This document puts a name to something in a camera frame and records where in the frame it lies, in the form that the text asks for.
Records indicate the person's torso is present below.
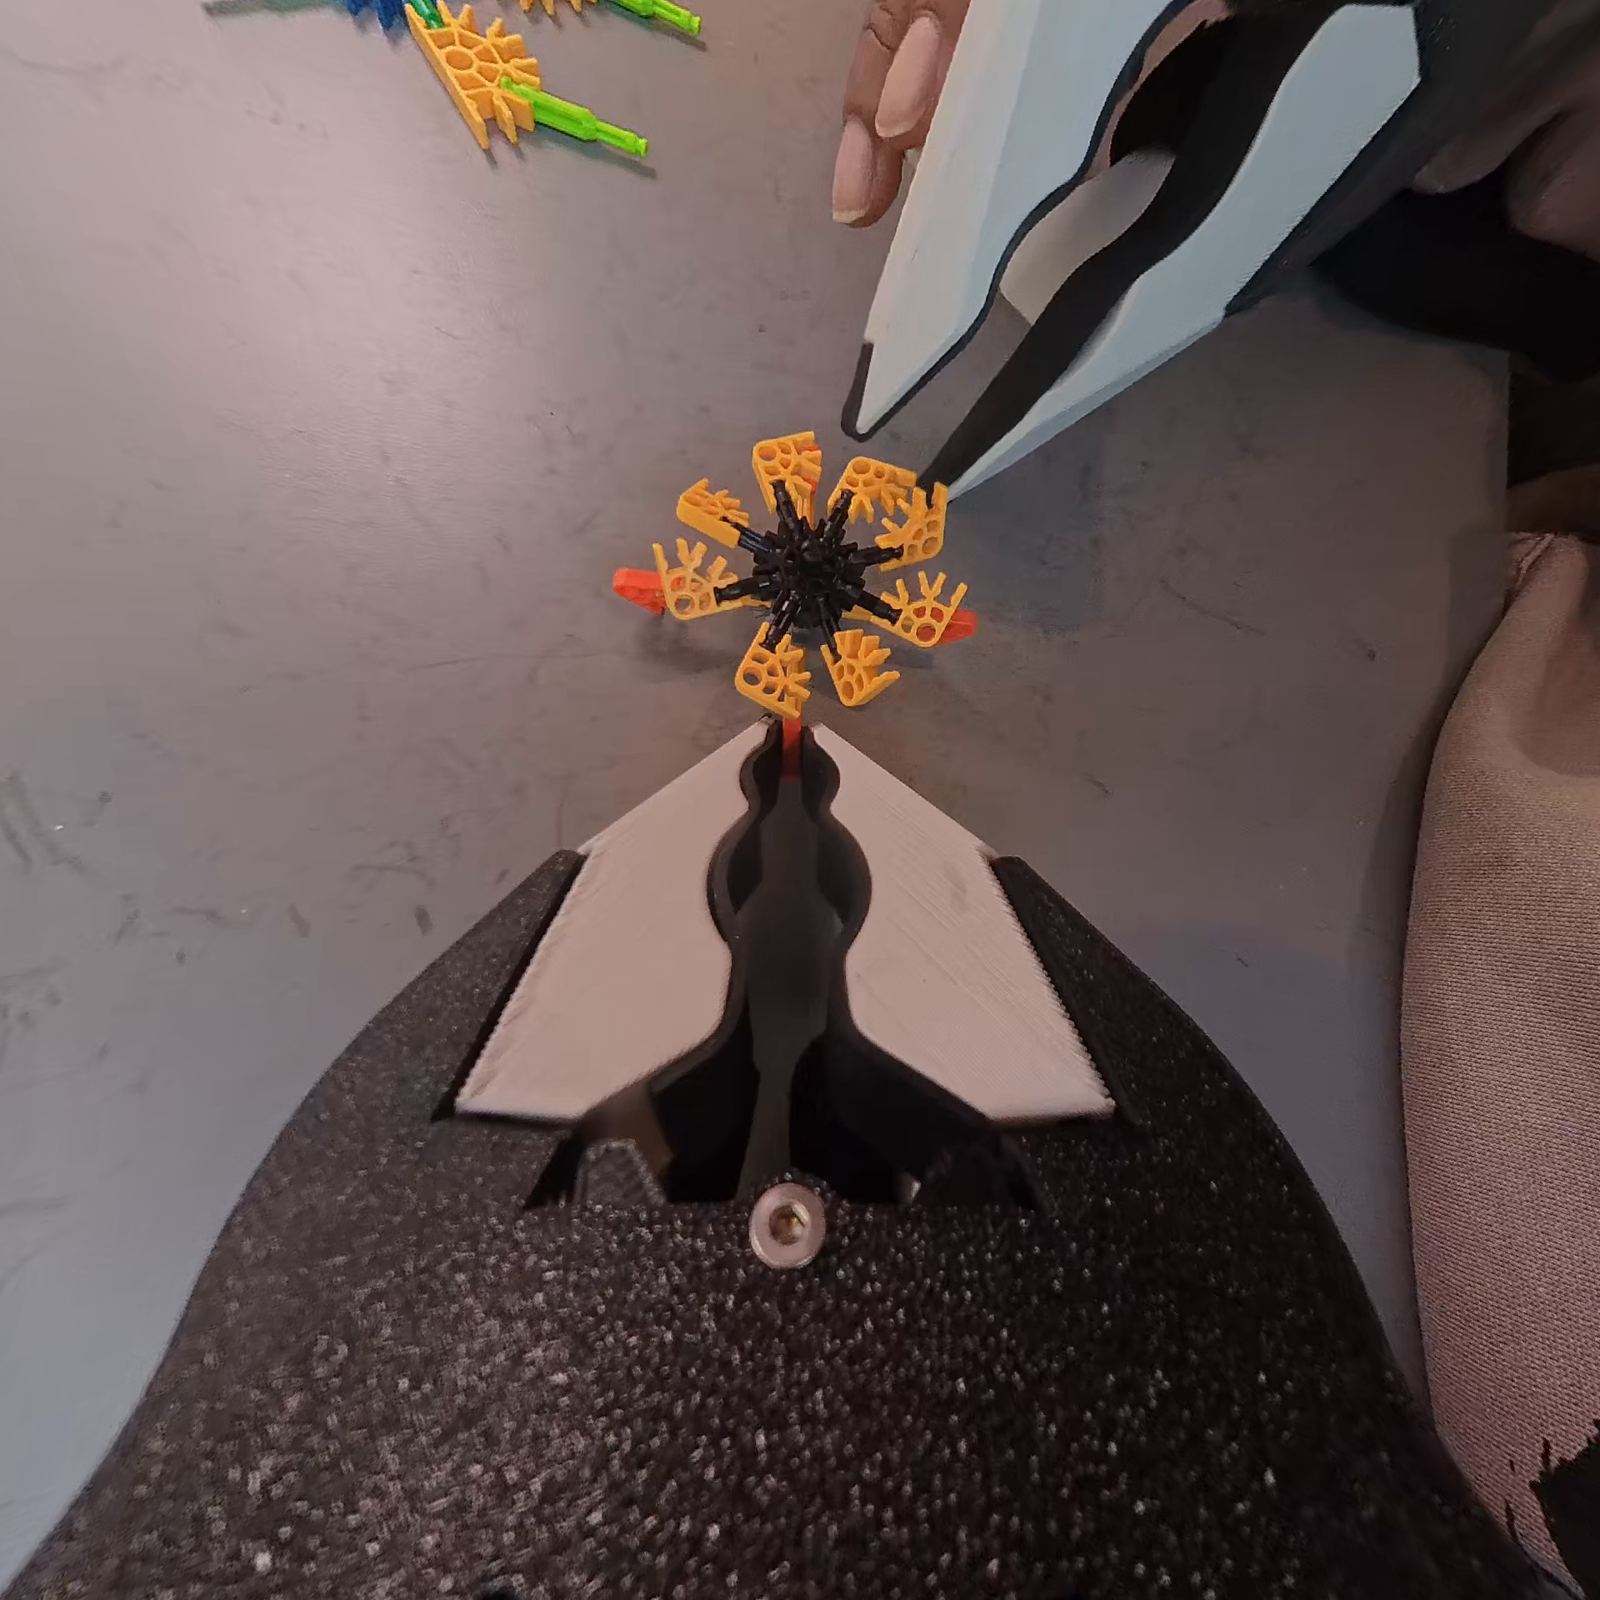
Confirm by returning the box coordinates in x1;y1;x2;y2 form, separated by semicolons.
1400;474;1600;1588

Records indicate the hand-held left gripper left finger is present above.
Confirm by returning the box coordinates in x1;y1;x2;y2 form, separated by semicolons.
456;719;770;1201

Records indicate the yellow black toy wheel assembly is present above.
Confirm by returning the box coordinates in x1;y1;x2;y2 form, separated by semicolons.
614;430;977;782

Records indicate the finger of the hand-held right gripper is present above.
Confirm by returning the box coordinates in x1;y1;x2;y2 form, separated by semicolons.
917;0;1427;500
844;0;1179;441

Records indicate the person's right hand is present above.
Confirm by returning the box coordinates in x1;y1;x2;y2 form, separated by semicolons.
831;0;979;228

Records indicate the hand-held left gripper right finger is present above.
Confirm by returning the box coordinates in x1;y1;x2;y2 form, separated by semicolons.
800;721;1117;1207

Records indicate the large blue green toy assembly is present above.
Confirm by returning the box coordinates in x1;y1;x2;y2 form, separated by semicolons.
206;0;652;157

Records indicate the grey desk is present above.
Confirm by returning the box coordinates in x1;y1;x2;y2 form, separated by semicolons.
0;0;1515;1538

